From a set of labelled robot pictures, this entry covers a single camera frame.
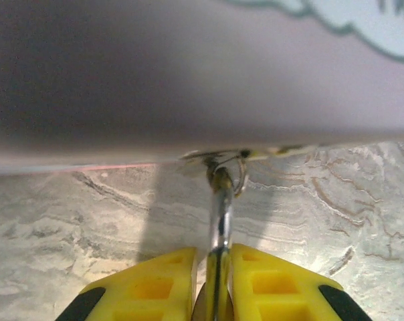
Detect thin metal key ring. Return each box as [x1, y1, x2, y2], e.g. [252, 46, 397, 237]
[221, 154, 249, 199]

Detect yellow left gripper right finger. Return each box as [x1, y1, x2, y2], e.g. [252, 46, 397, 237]
[228, 243, 374, 321]

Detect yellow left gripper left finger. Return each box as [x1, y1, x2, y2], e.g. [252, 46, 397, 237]
[56, 246, 199, 321]

